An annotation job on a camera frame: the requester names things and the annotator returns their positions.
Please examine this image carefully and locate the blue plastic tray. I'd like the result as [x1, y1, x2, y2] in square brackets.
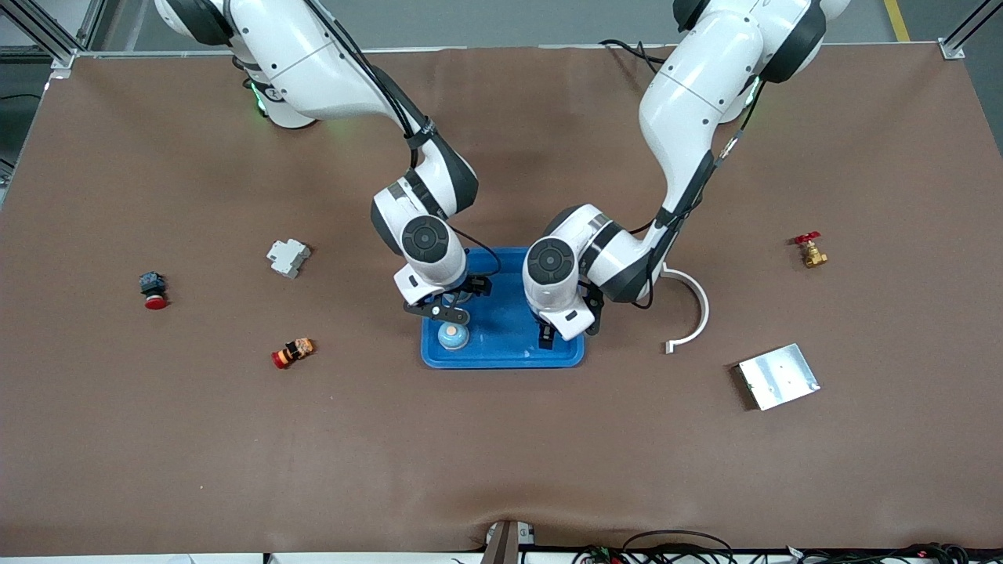
[421, 248, 586, 370]

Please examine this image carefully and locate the white circuit breaker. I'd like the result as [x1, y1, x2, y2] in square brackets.
[266, 238, 312, 280]

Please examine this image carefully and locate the metal table clamp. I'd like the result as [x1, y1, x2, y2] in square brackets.
[480, 519, 538, 564]

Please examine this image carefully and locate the silver metal plate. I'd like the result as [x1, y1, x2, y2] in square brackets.
[735, 343, 821, 412]

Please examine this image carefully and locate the black red emergency stop button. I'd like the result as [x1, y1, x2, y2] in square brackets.
[139, 271, 169, 310]

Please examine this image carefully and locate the white curved bracket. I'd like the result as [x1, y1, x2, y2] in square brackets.
[658, 262, 711, 355]

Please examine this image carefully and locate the red orange push button switch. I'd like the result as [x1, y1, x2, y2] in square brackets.
[271, 338, 316, 370]

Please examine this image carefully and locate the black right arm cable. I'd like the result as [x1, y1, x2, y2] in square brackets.
[302, 0, 502, 298]

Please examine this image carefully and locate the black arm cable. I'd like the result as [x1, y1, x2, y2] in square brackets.
[631, 74, 765, 310]
[302, 0, 502, 298]

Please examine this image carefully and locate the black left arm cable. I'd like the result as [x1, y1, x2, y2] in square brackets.
[631, 74, 765, 310]

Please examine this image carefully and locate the brass valve red handle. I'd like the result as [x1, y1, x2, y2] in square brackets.
[793, 232, 829, 269]

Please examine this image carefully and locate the black base power cable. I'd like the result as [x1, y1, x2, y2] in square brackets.
[599, 39, 667, 67]

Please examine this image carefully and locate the black cable bundle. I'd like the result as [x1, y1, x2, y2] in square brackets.
[570, 530, 1003, 564]

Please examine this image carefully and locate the aluminium frame profile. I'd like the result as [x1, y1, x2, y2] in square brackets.
[0, 0, 107, 70]
[940, 0, 1003, 60]

